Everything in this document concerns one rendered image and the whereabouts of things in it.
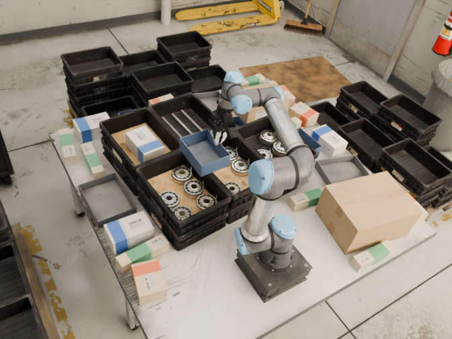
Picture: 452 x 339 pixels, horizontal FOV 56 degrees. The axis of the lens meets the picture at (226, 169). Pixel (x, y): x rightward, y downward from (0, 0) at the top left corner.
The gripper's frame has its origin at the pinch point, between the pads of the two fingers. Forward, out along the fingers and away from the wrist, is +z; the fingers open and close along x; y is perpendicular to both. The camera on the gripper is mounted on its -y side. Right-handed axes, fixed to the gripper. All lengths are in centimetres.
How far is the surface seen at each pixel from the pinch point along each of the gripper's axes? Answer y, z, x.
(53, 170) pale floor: 127, 119, 44
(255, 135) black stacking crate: 26, 24, -47
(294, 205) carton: -23, 32, -43
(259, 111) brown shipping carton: 45, 22, -62
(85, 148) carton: 59, 42, 42
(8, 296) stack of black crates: 11, 88, 93
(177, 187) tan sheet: 6.7, 31.4, 12.0
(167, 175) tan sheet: 16.5, 31.6, 13.4
